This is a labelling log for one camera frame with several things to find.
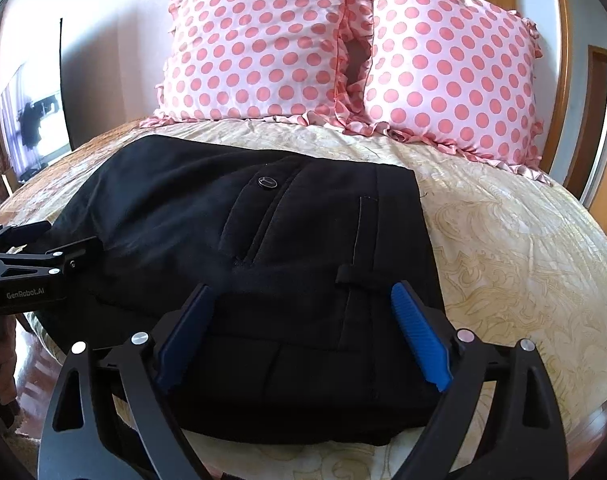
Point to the brown wooden door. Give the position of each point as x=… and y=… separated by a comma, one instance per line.
x=591, y=120

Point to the black pants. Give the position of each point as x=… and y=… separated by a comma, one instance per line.
x=283, y=270

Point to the cream patterned bed blanket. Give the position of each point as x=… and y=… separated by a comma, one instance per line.
x=508, y=280

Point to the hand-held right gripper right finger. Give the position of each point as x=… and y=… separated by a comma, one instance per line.
x=421, y=340

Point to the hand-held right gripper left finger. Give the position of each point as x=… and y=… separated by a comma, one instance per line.
x=183, y=340

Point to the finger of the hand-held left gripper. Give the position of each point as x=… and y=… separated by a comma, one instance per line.
x=58, y=260
x=18, y=235

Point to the pink polka dot pillow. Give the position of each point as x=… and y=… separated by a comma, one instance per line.
x=448, y=80
x=253, y=45

